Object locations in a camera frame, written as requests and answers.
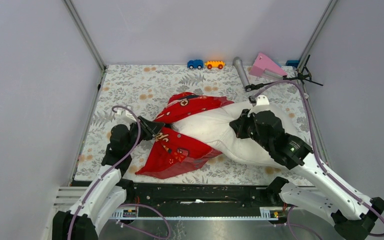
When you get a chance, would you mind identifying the yellow toy car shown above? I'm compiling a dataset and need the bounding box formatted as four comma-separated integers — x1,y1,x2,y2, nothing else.
204,60,226,70

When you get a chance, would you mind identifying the silver microphone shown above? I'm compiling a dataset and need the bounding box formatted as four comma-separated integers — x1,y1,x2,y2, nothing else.
232,57,250,92

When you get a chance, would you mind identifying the blue block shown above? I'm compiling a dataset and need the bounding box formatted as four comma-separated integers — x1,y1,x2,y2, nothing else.
285,60,300,68

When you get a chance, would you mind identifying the white pillow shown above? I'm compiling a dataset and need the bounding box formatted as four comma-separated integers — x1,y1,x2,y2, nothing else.
171,100,307,170

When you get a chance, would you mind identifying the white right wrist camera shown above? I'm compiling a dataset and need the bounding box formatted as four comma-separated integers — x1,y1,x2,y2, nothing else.
248,94,270,107

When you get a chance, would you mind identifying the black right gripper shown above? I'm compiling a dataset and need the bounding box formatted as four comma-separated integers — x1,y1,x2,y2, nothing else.
232,107,274,151

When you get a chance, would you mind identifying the blue toy car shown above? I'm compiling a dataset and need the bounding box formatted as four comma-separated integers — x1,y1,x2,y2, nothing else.
187,59,204,70

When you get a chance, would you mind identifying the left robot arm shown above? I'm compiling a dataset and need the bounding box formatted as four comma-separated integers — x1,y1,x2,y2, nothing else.
51,116,164,240

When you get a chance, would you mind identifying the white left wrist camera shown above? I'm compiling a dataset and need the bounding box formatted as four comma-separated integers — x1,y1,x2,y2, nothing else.
113,105,136,124

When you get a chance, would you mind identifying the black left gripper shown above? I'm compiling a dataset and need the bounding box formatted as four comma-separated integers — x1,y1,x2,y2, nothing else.
123,115,162,153

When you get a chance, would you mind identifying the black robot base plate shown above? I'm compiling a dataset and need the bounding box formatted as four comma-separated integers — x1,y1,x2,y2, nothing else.
116,183,290,218

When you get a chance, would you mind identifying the aluminium frame post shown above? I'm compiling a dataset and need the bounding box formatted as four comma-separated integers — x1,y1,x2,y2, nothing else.
62,0,107,72
298,0,339,69

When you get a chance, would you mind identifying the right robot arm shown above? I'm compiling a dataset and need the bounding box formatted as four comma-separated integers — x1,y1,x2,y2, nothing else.
229,109,384,240

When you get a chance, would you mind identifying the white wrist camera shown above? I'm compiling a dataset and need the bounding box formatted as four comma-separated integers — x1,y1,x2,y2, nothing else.
113,105,136,124
248,94,270,107

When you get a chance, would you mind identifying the red cartoon print pillowcase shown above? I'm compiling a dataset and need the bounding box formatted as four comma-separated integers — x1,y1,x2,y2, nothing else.
135,92,233,179

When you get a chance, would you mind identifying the slotted aluminium rail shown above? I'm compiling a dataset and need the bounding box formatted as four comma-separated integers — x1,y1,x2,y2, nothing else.
109,207,282,221

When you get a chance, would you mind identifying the pink wedge block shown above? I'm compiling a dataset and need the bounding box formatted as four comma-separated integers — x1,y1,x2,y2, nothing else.
249,52,288,79

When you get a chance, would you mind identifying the left aluminium frame post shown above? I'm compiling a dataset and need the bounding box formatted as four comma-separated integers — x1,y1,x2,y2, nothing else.
62,0,107,72

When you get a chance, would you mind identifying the black tripod stand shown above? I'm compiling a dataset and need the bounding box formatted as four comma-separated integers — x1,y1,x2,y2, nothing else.
247,54,323,92

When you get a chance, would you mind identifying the floral fern print sheet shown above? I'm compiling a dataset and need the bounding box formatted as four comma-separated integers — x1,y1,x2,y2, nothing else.
72,65,310,187

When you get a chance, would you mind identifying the right aluminium frame post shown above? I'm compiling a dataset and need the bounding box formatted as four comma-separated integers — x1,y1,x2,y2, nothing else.
298,0,339,69

